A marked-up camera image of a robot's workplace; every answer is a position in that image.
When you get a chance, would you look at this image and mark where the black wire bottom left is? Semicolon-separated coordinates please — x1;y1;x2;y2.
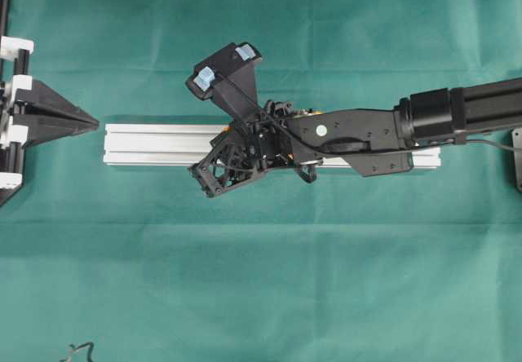
59;343;97;362

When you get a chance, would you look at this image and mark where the green table cloth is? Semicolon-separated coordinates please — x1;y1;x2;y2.
1;0;521;361

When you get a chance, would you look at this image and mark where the silver aluminium extrusion rail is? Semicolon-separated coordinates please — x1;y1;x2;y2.
104;123;443;171

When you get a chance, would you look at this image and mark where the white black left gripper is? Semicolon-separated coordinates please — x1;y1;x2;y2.
0;34;101;188

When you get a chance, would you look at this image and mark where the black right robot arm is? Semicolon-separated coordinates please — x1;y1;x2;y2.
189;77;521;197

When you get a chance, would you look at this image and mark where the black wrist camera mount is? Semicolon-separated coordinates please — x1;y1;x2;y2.
185;42;262;127

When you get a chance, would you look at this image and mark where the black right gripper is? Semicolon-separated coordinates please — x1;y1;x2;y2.
188;100;318;198

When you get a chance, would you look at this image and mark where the black frame rail left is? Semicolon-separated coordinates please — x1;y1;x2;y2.
0;0;13;37

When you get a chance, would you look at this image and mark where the orange rubber band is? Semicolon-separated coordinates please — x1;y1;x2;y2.
221;108;323;133

